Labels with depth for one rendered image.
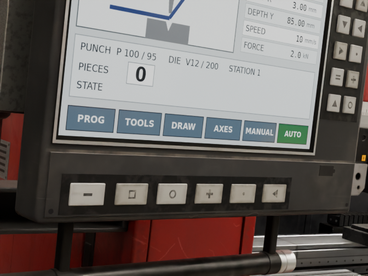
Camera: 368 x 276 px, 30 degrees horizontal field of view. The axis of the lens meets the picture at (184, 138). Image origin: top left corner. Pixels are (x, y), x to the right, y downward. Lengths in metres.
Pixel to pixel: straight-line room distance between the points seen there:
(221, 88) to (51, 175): 0.21
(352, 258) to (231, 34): 1.49
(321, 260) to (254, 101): 1.34
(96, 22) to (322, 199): 0.38
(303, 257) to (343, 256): 0.16
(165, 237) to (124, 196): 0.48
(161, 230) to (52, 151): 0.54
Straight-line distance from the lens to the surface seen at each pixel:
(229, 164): 0.75
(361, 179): 1.72
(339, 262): 2.13
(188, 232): 1.17
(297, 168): 0.83
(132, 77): 0.66
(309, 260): 2.04
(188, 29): 0.70
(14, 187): 1.04
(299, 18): 0.82
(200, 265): 0.78
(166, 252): 1.15
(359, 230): 2.16
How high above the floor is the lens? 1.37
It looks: 4 degrees down
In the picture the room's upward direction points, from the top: 6 degrees clockwise
